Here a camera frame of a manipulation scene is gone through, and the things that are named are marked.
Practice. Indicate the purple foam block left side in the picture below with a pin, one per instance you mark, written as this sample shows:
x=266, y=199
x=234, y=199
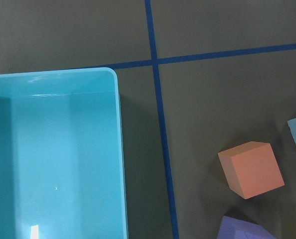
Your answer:
x=232, y=228

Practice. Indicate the cyan plastic bin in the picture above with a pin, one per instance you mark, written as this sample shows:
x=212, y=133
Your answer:
x=61, y=156

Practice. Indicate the orange foam block left side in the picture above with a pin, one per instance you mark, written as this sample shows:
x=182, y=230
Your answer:
x=251, y=169

